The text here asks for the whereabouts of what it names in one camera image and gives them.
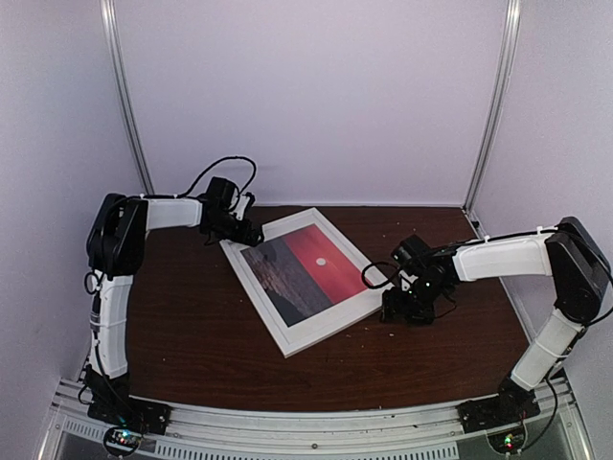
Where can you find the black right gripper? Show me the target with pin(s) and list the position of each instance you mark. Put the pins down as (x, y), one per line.
(392, 305)

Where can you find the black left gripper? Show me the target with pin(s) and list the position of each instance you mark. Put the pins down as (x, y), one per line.
(242, 236)

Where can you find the red and dark photo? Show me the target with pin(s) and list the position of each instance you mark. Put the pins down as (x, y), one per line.
(303, 273)

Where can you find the white picture frame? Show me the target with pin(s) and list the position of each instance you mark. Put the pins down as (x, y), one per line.
(297, 342)

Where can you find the white mat board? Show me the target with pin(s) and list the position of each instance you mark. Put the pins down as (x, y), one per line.
(335, 311)

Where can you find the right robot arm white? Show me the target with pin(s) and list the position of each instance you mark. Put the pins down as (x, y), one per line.
(560, 263)

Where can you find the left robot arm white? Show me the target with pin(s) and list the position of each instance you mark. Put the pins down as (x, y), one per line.
(116, 251)

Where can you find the right controller board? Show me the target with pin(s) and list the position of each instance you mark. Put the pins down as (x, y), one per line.
(508, 441)

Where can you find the controller board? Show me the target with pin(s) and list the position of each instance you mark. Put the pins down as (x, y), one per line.
(508, 441)
(120, 441)

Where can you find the left controller board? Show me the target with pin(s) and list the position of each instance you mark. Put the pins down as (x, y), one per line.
(120, 441)

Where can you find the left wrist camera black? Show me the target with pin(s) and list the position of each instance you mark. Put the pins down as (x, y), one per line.
(220, 193)

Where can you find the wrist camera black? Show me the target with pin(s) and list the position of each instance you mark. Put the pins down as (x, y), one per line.
(220, 193)
(409, 251)

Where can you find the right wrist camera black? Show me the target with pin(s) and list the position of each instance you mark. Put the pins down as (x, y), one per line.
(409, 251)

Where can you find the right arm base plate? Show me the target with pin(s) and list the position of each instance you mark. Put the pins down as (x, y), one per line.
(512, 404)

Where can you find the aluminium front rail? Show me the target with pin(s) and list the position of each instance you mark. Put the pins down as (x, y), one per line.
(432, 431)

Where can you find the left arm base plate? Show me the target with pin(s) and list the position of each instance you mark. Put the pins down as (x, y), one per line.
(111, 403)

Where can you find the aluminium corner post left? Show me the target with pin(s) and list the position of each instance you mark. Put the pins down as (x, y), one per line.
(112, 35)

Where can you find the aluminium corner post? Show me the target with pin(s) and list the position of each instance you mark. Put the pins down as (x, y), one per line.
(112, 35)
(501, 83)

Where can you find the aluminium corner post right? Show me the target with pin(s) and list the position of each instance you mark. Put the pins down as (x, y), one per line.
(501, 83)

